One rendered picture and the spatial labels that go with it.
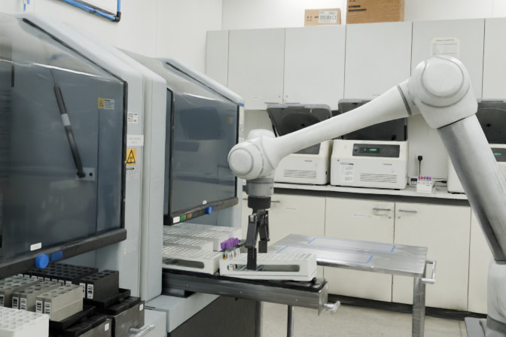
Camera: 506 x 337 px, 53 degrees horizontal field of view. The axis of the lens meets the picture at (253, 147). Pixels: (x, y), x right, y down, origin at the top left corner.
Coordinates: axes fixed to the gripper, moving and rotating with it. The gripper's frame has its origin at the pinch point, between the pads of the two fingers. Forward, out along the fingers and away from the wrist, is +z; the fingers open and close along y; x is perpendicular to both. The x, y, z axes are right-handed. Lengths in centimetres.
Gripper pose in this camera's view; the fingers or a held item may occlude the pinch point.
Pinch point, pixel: (257, 259)
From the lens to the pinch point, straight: 165.6
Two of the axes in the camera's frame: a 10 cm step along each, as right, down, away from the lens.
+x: -9.4, -0.4, 3.3
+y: 3.3, -0.1, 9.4
